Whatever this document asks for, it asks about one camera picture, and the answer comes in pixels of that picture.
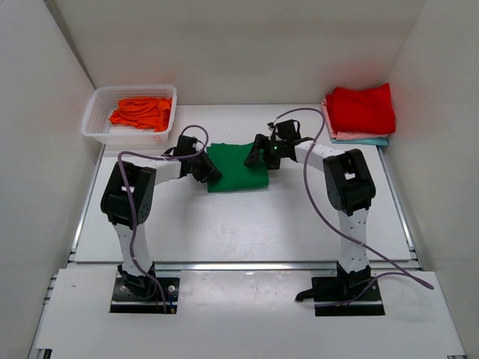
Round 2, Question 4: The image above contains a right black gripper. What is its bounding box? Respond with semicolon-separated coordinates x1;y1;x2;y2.
245;135;287;171

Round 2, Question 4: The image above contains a green t shirt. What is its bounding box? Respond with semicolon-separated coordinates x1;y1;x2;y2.
207;143;269;193

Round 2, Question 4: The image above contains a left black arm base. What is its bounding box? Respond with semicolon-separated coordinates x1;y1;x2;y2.
109;265;180;315

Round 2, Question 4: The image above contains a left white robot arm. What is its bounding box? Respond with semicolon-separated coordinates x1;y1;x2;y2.
100;135;222;300

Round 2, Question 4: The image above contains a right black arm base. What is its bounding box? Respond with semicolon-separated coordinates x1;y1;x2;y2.
295;264;385;317

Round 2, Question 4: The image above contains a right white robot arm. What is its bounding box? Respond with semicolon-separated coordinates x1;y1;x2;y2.
244;120;376;301

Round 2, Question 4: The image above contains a pink folded t shirt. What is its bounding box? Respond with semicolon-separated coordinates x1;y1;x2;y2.
321;98;380;141

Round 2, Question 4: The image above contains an orange t shirt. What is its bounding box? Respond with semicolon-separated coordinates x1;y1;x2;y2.
109;96;173;132

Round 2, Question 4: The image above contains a light blue folded t shirt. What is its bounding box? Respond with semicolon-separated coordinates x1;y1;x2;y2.
331;138;388;147

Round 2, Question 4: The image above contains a red folded t shirt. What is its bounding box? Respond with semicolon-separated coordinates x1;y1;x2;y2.
326;83;396;136

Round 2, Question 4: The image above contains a white plastic basket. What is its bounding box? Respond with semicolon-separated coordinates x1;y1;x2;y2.
81;85;177;147

